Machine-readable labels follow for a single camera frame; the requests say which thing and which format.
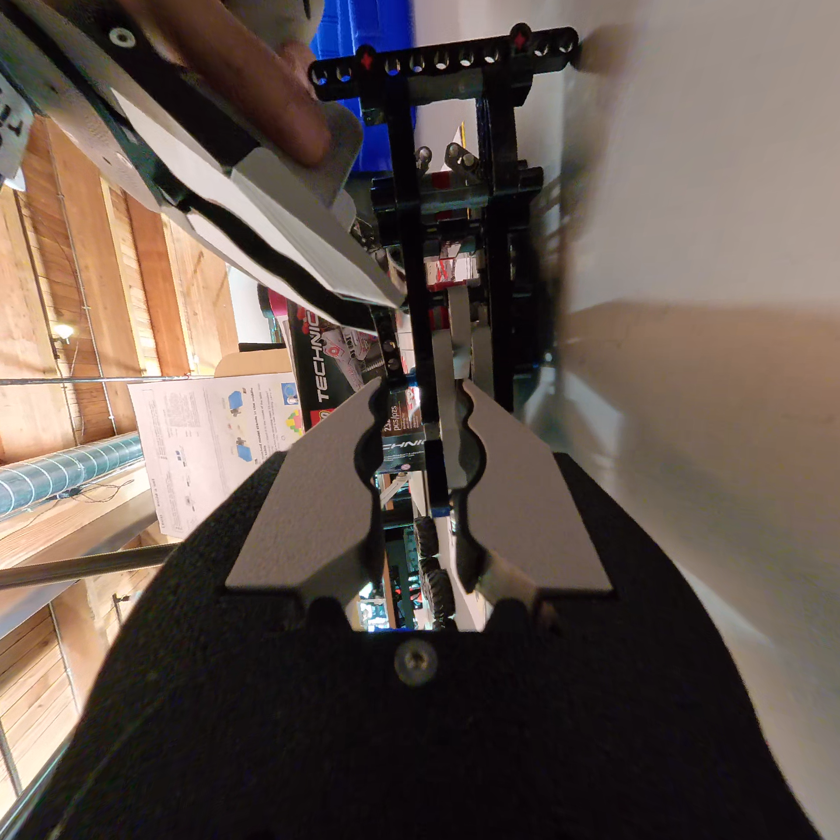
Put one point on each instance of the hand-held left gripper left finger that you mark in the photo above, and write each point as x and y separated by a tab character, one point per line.
308	512

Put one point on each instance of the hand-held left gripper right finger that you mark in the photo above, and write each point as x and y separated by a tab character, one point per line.
538	518

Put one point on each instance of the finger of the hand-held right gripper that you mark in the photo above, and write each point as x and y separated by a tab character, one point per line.
295	223
236	253

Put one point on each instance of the grey red brick truck model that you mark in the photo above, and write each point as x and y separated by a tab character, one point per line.
407	197

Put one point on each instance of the grey desk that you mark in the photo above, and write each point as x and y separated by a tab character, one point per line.
689	197

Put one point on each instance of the person's right hand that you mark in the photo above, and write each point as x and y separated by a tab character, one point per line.
249	72

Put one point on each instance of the black rubber toy tyre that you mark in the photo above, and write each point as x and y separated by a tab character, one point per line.
425	535
438	594

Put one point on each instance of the printed instruction sign board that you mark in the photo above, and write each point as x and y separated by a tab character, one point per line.
197	446

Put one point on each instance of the black toy set box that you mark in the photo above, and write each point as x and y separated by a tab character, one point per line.
328	367

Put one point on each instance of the ceiling lamp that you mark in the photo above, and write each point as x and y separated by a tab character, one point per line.
62	333

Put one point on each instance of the blue plastic bin square tag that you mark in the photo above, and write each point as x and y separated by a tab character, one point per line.
374	16

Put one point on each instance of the metal pipe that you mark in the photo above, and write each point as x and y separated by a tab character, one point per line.
85	568

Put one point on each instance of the spiral metal duct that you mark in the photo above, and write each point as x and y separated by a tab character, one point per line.
65	476

